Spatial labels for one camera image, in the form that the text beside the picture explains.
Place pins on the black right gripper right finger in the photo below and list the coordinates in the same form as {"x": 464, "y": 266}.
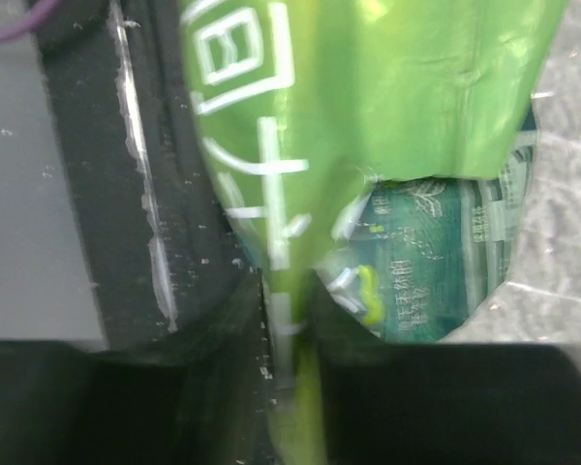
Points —
{"x": 440, "y": 403}

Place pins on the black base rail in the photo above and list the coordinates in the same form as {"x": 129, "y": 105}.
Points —
{"x": 160, "y": 251}

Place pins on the green litter bag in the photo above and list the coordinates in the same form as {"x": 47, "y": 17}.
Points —
{"x": 382, "y": 149}

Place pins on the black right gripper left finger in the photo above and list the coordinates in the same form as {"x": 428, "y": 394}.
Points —
{"x": 192, "y": 397}

